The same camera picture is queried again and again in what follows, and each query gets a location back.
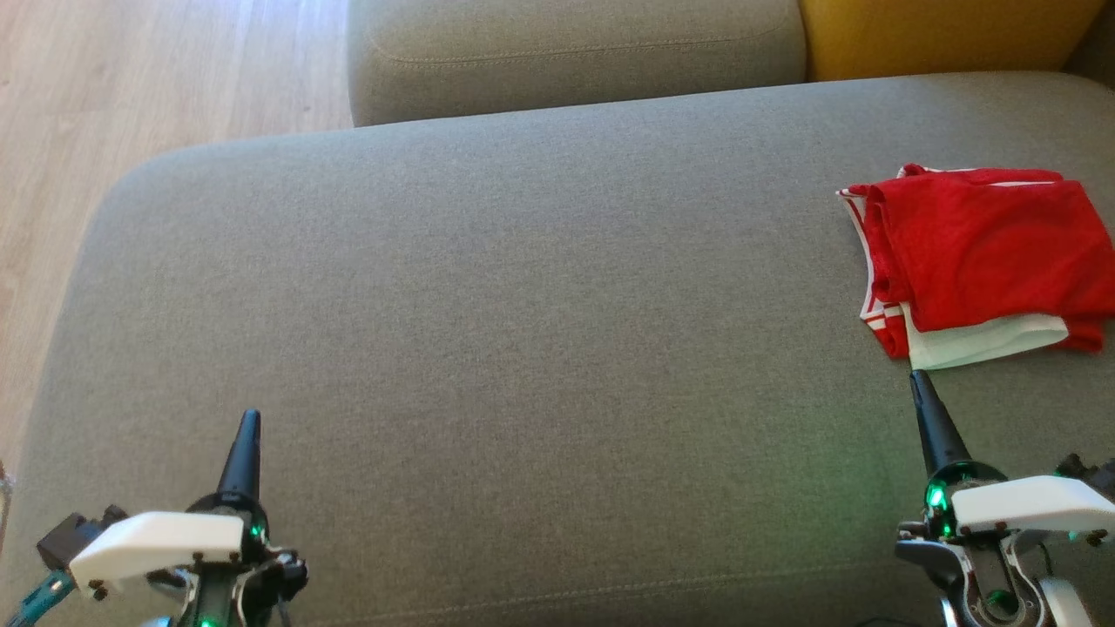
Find yellow cushion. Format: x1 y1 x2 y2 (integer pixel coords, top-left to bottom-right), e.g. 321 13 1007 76
797 0 1109 83

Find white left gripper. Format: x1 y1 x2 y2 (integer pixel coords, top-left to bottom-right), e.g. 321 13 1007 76
68 409 273 595

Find red shorts with white waistband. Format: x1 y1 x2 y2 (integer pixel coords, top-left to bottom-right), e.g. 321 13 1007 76
836 163 1115 371

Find left arm teal-plug black cable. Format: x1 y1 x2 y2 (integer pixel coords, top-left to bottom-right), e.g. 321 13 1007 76
0 566 75 627

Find grey sofa back cushion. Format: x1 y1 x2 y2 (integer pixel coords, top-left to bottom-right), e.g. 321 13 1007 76
1063 9 1115 88
347 0 809 128

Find grey fabric sofa seat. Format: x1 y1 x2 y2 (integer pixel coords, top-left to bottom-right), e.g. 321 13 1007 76
9 71 1115 627

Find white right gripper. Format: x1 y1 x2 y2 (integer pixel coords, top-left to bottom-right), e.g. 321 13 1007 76
909 370 1115 536

